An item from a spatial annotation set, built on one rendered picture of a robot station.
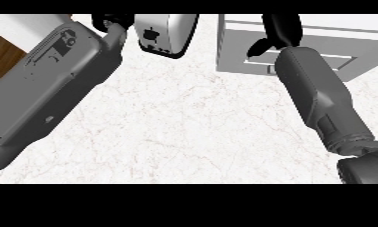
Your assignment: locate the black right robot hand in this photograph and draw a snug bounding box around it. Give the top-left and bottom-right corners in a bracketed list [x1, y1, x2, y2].
[246, 13, 304, 59]

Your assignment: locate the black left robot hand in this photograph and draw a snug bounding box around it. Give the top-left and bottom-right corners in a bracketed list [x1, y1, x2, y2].
[90, 13, 136, 34]

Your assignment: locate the brown wooden panel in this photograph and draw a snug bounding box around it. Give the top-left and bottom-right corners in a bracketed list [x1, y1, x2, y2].
[0, 36, 29, 79]

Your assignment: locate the silver toaster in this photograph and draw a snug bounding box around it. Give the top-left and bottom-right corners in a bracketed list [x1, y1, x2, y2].
[133, 13, 201, 60]

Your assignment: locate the grey drawer cabinet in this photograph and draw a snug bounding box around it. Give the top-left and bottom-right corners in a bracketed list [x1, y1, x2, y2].
[214, 13, 378, 83]

